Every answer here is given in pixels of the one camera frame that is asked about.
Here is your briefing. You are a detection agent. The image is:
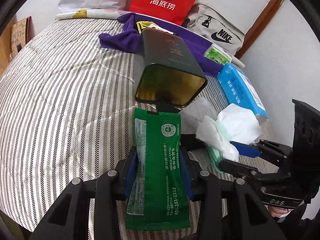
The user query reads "white tissue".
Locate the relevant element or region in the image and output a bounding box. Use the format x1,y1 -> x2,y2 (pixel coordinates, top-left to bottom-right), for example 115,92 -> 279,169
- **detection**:
196,103 -> 263,162

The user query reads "green snack packet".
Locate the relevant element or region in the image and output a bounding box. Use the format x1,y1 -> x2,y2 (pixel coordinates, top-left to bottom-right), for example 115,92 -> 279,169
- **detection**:
126,108 -> 190,231

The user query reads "blue tissue pack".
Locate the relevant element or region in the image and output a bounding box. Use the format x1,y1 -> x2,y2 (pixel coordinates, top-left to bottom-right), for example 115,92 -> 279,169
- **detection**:
217,63 -> 268,119

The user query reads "green wet wipes pack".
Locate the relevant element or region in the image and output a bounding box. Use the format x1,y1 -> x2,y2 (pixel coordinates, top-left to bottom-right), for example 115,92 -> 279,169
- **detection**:
204,43 -> 232,66

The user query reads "yellow black fabric item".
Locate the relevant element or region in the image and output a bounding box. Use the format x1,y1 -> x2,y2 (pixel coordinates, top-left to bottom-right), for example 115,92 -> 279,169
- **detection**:
136,21 -> 174,35

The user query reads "right hand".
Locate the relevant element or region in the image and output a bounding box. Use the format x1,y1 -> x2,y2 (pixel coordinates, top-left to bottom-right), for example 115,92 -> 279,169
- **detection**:
265,201 -> 304,218

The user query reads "dark green tin box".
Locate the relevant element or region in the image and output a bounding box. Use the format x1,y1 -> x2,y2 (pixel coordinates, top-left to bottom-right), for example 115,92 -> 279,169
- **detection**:
133,29 -> 208,107

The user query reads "purple fuzzy blanket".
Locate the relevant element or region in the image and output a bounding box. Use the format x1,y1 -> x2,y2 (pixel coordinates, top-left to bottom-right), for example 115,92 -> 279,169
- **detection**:
98,12 -> 225,78

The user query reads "white Nike bag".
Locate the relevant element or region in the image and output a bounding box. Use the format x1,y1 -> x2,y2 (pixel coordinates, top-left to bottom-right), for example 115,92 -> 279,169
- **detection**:
182,3 -> 245,55

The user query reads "rolled white floral mat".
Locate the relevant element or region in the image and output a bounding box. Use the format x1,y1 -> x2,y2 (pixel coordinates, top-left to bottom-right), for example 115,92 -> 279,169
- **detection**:
55,9 -> 129,21

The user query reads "brown patterned box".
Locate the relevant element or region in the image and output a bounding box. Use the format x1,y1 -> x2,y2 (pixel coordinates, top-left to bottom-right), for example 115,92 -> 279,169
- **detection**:
10,16 -> 31,57

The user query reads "brown wooden door frame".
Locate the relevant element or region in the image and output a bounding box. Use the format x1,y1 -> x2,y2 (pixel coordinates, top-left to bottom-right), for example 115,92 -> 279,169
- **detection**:
235,0 -> 285,59

